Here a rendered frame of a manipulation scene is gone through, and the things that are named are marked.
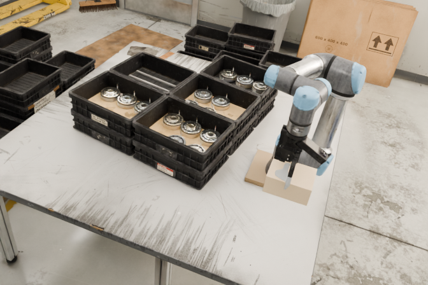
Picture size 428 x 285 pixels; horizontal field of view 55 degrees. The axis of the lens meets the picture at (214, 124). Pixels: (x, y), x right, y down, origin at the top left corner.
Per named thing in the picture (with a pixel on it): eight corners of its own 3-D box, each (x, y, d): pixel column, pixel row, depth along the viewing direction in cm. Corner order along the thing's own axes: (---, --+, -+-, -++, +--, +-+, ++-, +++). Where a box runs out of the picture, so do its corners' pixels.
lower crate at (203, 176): (230, 158, 211) (233, 140, 204) (200, 193, 189) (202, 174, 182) (166, 130, 225) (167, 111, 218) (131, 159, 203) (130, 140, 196)
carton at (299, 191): (312, 184, 152) (317, 168, 148) (306, 206, 143) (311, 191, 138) (270, 170, 156) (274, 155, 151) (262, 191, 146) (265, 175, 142)
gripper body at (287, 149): (278, 147, 146) (285, 120, 139) (302, 154, 144) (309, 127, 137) (272, 160, 140) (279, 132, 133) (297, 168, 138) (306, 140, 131)
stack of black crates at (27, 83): (35, 109, 320) (26, 56, 293) (69, 119, 313) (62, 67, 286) (-3, 137, 289) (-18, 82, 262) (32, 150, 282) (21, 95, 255)
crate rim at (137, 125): (235, 126, 199) (236, 123, 198) (204, 159, 177) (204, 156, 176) (167, 98, 213) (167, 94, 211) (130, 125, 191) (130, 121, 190)
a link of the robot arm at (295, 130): (313, 117, 134) (309, 130, 128) (310, 128, 137) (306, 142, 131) (291, 111, 136) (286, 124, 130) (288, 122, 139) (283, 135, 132)
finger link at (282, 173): (271, 184, 142) (279, 159, 141) (288, 190, 141) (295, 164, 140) (270, 186, 139) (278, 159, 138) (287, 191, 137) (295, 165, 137)
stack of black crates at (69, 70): (68, 85, 351) (64, 49, 330) (99, 95, 344) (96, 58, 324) (36, 109, 320) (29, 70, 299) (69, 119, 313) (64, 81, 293)
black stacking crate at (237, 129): (257, 114, 227) (261, 97, 220) (232, 142, 205) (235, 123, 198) (197, 90, 240) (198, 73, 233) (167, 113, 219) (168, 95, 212)
